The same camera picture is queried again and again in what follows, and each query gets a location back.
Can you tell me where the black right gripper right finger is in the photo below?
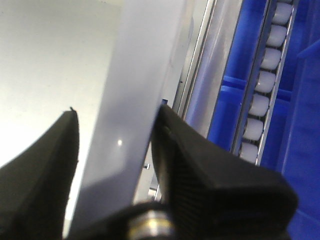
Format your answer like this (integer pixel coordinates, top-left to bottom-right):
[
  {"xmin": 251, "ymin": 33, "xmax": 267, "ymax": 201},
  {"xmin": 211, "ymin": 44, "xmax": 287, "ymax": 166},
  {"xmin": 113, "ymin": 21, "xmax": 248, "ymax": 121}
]
[{"xmin": 151, "ymin": 105, "xmax": 298, "ymax": 240}]

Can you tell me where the white plastic tote bin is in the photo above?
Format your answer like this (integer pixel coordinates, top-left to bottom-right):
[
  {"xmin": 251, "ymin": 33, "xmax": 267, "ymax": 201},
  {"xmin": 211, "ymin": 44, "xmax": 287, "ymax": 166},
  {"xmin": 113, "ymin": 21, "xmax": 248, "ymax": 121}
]
[{"xmin": 0, "ymin": 0, "xmax": 195, "ymax": 239}]

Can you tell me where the right blue bin near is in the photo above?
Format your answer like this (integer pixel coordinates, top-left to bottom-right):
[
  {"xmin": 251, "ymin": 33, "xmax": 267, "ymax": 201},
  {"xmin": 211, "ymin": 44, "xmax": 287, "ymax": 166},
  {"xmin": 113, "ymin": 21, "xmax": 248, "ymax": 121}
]
[{"xmin": 208, "ymin": 0, "xmax": 320, "ymax": 240}]

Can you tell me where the front right roller track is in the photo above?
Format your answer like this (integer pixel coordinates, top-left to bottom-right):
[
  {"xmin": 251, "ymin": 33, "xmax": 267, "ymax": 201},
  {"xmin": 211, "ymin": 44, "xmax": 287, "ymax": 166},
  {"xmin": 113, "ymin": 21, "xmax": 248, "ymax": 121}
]
[{"xmin": 230, "ymin": 0, "xmax": 299, "ymax": 166}]

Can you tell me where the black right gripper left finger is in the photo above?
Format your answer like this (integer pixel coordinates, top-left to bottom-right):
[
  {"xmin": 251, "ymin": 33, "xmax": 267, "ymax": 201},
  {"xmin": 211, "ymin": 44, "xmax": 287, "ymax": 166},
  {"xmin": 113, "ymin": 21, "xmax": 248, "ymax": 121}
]
[{"xmin": 0, "ymin": 109, "xmax": 80, "ymax": 240}]

